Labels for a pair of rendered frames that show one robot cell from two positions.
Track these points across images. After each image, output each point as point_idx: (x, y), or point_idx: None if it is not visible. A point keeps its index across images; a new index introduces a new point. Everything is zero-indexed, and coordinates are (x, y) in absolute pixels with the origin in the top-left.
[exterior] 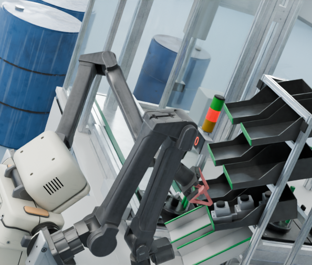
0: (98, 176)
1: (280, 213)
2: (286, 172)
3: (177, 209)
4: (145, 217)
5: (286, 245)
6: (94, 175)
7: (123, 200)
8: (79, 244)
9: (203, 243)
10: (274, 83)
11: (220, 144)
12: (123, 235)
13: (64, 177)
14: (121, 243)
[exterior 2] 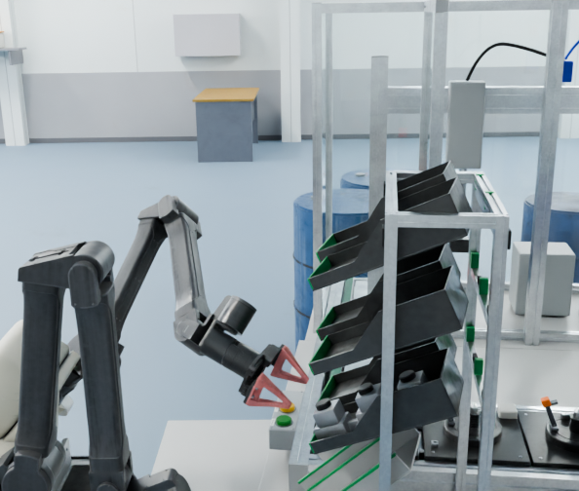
0: (304, 390)
1: (419, 409)
2: (382, 327)
3: None
4: (92, 434)
5: None
6: (297, 390)
7: (35, 408)
8: None
9: (346, 478)
10: (386, 179)
11: (352, 304)
12: (288, 474)
13: None
14: (275, 487)
